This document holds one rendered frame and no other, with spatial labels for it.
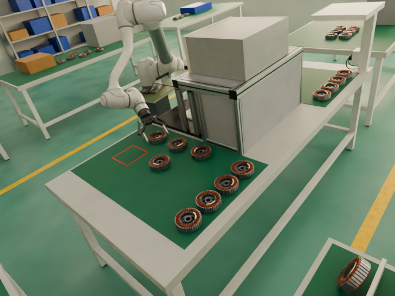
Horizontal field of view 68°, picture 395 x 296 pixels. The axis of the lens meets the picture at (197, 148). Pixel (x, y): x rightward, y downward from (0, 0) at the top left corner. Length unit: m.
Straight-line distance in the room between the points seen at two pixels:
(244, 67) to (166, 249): 0.89
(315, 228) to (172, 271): 1.31
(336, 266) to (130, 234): 0.78
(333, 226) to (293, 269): 0.45
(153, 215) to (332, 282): 0.73
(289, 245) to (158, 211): 1.05
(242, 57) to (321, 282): 0.97
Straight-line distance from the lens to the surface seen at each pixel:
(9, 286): 1.41
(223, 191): 1.32
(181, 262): 1.14
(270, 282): 1.95
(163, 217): 1.31
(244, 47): 1.44
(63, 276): 2.36
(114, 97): 1.88
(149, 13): 2.06
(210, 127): 1.63
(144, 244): 1.24
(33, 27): 7.82
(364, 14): 2.20
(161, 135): 1.81
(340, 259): 1.14
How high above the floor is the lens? 1.66
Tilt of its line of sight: 33 degrees down
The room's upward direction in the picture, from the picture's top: 11 degrees counter-clockwise
